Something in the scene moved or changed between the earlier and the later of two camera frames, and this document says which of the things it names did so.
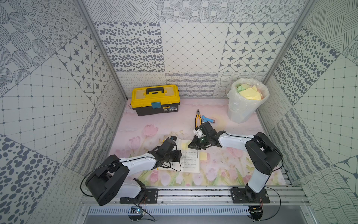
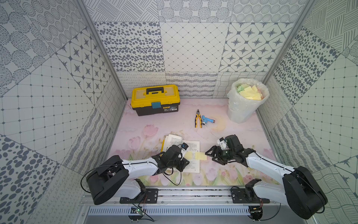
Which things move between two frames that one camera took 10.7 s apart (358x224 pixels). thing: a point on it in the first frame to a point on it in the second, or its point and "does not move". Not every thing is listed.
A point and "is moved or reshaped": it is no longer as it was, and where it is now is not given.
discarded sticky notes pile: [249, 91] does not move
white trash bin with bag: [245, 98] does not move
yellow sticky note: [203, 156] is moved or reshaped
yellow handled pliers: [198, 115] does not move
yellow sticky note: [184, 146] to [188, 155]
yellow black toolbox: [155, 99] does not move
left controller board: [136, 213] does not move
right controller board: [256, 212] does not move
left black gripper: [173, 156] to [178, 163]
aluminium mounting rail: [281, 196] does not move
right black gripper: [195, 144] to [214, 148]
